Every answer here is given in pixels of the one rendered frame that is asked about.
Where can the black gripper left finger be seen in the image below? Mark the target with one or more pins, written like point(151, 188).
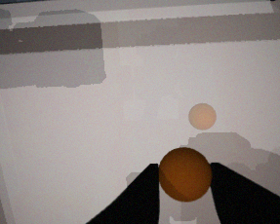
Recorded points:
point(139, 203)

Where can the translucent tan ball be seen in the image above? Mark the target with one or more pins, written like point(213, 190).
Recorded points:
point(202, 116)

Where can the brown ball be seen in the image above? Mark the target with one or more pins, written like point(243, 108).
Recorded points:
point(185, 175)

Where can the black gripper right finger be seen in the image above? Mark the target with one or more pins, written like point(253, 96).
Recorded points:
point(240, 200)

